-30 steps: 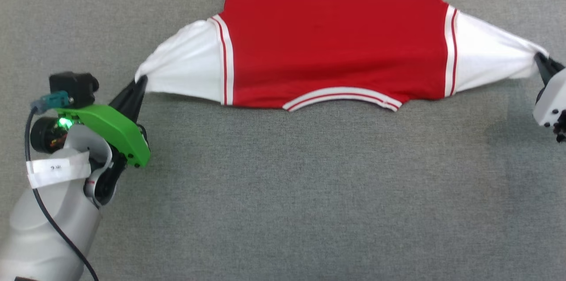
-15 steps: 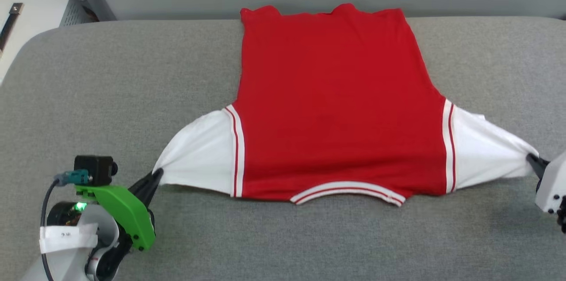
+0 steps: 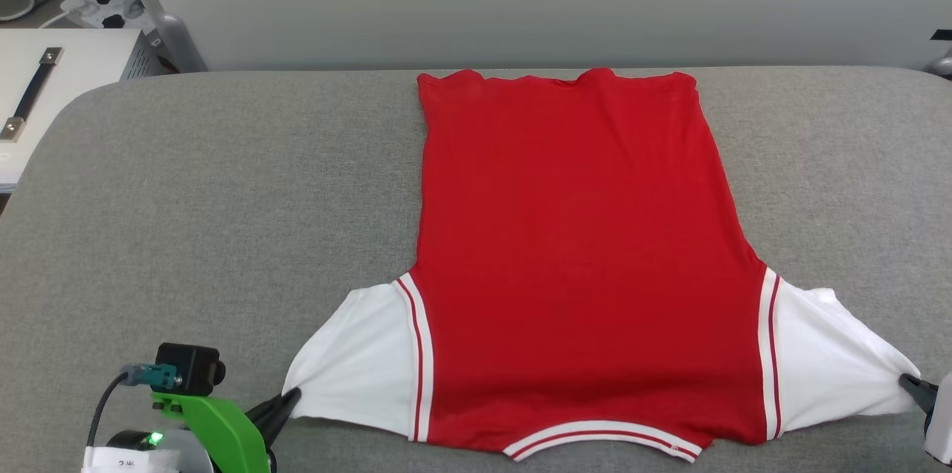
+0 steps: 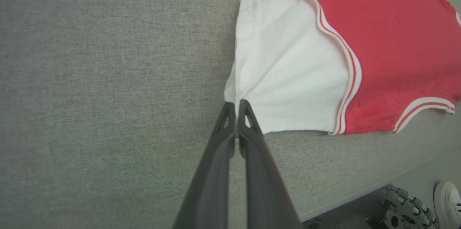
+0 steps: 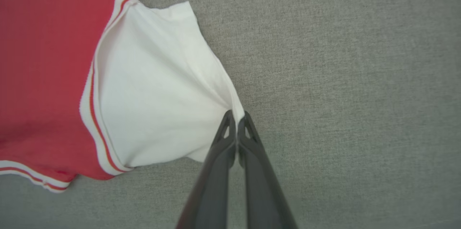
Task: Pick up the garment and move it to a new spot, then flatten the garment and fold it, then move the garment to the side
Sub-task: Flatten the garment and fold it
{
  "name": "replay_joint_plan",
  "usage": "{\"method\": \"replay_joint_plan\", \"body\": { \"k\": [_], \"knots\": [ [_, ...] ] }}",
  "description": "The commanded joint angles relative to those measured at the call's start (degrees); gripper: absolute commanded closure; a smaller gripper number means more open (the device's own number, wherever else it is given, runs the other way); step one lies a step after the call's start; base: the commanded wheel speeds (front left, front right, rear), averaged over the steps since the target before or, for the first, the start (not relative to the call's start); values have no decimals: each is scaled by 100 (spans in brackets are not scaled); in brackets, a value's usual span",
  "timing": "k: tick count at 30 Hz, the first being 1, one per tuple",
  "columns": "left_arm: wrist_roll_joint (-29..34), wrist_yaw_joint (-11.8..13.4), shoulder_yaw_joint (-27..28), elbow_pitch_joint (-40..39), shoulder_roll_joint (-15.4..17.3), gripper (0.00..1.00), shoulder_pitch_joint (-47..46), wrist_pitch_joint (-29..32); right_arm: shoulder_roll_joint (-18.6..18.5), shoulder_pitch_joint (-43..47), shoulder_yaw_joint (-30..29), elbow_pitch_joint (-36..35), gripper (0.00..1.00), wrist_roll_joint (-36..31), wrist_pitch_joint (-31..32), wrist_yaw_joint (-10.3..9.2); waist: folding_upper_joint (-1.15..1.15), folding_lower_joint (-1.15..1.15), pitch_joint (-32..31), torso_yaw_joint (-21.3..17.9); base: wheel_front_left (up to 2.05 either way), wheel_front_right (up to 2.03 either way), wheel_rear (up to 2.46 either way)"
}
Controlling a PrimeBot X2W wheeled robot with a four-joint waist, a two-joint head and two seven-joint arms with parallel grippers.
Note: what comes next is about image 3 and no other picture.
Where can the grey metal partition foot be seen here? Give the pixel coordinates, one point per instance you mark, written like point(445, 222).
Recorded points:
point(943, 64)

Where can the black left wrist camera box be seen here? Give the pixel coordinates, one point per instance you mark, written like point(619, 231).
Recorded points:
point(190, 369)

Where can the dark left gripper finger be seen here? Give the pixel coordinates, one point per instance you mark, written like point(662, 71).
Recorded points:
point(277, 406)
point(273, 430)

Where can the grey metal partition post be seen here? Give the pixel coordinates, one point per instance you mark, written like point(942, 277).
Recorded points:
point(175, 42)

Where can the red and white basketball jersey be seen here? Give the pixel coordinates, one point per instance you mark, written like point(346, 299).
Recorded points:
point(580, 250)

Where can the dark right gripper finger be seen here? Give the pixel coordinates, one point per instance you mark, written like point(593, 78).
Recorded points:
point(921, 386)
point(926, 401)

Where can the white equipment case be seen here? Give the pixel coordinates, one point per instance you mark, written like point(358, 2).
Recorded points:
point(74, 64)

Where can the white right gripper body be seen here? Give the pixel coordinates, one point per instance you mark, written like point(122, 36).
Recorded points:
point(942, 421)

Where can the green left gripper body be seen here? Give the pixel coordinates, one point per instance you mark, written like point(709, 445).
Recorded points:
point(223, 432)

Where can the white power strip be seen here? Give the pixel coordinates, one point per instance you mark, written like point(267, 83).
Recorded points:
point(89, 8)

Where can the white paper label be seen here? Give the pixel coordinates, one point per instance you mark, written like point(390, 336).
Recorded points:
point(126, 460)

